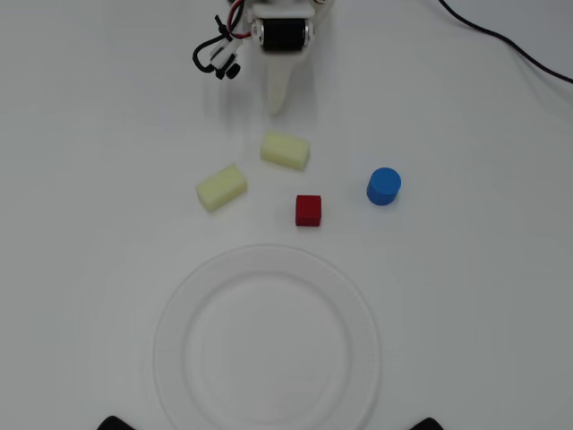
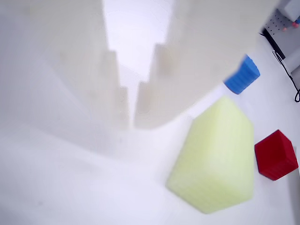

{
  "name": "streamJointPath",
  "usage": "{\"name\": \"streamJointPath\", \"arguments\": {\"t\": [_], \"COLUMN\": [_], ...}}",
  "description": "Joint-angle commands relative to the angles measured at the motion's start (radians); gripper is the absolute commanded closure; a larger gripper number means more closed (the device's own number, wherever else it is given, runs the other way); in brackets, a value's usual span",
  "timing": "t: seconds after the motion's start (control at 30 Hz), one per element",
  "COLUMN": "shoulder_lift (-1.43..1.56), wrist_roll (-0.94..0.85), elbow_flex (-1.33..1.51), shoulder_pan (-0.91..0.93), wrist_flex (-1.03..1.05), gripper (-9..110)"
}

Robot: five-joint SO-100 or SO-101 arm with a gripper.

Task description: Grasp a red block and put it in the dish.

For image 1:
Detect red cube block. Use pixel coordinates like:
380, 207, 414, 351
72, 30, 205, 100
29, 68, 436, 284
295, 193, 323, 228

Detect red motor wires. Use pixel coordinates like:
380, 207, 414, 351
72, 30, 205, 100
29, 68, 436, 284
225, 0, 252, 39

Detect black camera cable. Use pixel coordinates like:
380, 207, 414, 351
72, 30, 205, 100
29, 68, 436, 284
192, 14, 235, 73

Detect white plastic dish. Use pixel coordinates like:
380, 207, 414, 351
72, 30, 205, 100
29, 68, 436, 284
152, 244, 384, 430

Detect blue ribbed cylinder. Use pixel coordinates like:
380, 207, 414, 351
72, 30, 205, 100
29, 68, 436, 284
365, 167, 403, 208

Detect black stand foot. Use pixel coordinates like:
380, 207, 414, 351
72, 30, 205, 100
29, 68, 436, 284
410, 417, 451, 430
96, 415, 136, 430

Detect pale yellow foam block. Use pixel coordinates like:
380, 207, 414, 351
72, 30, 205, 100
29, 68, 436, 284
194, 162, 249, 214
260, 130, 312, 173

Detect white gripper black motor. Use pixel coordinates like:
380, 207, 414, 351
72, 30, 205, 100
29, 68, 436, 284
248, 0, 335, 116

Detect black cable on table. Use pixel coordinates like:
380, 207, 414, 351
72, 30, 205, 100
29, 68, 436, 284
437, 0, 573, 85

